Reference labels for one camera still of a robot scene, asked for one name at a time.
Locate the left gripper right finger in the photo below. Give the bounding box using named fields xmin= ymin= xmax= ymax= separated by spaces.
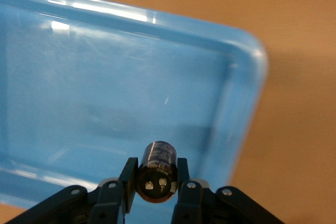
xmin=170 ymin=157 xmax=286 ymax=224

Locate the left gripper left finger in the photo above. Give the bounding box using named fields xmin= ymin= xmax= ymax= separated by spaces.
xmin=5 ymin=157 xmax=139 ymax=224

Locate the blue plastic tray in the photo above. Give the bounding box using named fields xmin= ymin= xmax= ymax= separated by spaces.
xmin=0 ymin=0 xmax=269 ymax=224

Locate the black cylindrical capacitor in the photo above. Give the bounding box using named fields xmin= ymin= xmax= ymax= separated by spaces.
xmin=136 ymin=140 xmax=179 ymax=204

